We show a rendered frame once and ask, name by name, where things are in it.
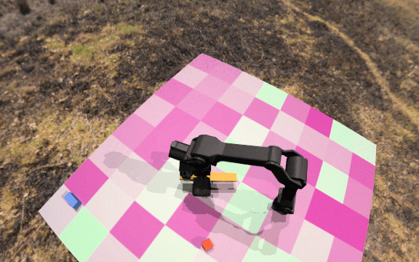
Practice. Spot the orange bar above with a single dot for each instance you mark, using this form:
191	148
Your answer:
218	176

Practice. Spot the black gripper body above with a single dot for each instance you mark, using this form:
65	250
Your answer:
202	188

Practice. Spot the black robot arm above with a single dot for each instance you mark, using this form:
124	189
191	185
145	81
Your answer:
206	150

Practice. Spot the blue block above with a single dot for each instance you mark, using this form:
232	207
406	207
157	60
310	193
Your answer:
72	200

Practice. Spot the orange block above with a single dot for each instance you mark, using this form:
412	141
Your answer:
207	244

